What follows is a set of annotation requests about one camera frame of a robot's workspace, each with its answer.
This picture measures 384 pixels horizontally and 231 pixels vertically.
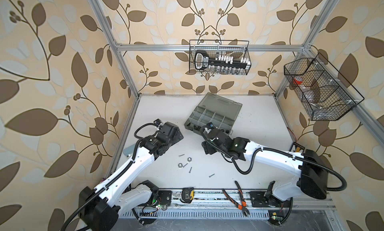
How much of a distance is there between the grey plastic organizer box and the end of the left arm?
1.21ft

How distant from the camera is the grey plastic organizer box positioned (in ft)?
3.32

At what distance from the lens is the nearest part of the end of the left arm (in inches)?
20.8
